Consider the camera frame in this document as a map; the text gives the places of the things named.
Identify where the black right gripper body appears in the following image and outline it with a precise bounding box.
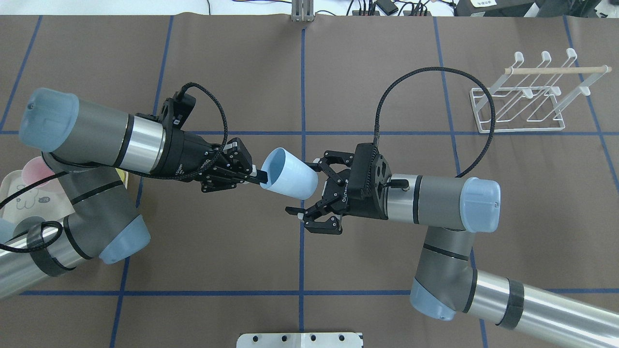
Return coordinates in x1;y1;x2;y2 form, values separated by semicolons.
334;143;388;220

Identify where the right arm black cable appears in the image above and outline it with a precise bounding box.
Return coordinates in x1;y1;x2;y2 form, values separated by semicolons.
375;67;496;189

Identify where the cream rabbit print tray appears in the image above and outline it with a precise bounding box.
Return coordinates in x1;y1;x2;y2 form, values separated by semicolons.
0;167;130;228

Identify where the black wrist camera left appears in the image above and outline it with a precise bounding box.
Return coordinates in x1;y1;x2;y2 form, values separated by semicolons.
159;92;195;129

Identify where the white wire cup rack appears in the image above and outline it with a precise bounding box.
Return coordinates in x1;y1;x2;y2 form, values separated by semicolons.
469;48;613;134

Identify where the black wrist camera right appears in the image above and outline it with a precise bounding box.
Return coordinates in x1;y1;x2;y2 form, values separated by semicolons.
365;144;392;195

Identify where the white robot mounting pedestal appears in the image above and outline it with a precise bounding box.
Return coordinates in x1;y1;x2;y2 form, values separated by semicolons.
236;332;364;348

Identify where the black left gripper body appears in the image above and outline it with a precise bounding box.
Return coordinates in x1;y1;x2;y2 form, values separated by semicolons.
157;128;227;182

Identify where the light blue plastic cup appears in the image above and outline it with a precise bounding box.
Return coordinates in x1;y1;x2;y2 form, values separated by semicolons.
260;147;318;200

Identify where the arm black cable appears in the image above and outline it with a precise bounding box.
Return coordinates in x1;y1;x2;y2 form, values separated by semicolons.
375;67;496;189
0;83;229;254

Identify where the aluminium frame post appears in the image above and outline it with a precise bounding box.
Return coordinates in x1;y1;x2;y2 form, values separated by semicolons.
290;0;315;22

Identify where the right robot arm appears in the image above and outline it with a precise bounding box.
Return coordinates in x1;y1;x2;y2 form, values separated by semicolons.
290;134;618;348

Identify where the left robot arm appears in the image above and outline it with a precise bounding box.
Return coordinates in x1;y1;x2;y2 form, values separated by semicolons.
0;82;267;299

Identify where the pink plastic cup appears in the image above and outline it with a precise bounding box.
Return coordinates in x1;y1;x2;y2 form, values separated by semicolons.
21;156;55;185

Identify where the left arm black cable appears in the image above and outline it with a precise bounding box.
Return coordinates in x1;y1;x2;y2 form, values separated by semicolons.
0;83;229;254

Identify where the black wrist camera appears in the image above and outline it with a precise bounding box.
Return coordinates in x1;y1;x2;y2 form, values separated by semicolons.
159;92;195;129
365;144;392;195

